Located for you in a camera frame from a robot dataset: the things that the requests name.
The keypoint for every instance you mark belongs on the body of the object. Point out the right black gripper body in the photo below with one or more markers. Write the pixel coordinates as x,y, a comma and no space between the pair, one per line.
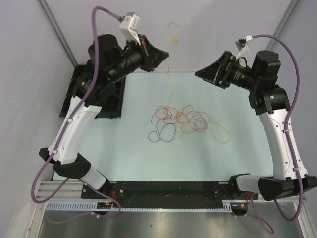
239,76

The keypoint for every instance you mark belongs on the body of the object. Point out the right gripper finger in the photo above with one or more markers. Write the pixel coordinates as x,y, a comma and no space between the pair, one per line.
215,69
216,80

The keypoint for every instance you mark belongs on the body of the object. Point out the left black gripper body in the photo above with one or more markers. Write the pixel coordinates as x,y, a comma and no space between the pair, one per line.
136,56

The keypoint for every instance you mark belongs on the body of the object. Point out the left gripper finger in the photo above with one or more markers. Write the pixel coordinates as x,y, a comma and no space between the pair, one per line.
151,65
155,54

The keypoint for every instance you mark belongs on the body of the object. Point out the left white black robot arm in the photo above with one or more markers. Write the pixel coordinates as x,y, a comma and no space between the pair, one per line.
108,64

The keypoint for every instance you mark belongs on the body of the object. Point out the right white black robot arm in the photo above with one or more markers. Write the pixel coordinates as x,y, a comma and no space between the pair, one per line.
271,105

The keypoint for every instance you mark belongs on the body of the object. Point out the black compartment tray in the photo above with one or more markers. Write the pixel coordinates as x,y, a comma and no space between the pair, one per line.
109,97

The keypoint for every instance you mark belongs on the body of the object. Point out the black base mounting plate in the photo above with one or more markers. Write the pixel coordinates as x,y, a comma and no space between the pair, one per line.
175,201

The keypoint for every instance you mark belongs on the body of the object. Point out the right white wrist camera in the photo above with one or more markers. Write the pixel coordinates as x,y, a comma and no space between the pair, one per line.
242,46

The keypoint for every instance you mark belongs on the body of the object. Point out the white slotted cable duct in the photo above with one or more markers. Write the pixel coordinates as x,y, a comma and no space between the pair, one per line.
102,207

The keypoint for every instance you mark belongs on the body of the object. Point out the aluminium frame rail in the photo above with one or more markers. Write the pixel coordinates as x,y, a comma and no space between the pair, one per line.
59,191

